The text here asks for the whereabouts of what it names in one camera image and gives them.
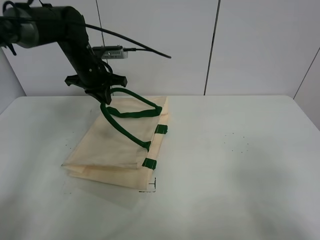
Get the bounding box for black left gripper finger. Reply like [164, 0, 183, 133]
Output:
[84, 87, 112, 105]

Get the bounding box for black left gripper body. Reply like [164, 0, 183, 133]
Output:
[64, 44, 128, 91]

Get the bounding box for cream linen bag green handles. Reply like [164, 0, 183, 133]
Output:
[62, 96, 169, 192]

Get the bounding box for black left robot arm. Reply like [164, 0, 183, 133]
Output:
[0, 0, 127, 105]

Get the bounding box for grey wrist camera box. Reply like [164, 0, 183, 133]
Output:
[92, 45, 128, 60]

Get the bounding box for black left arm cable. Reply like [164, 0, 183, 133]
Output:
[0, 14, 173, 60]

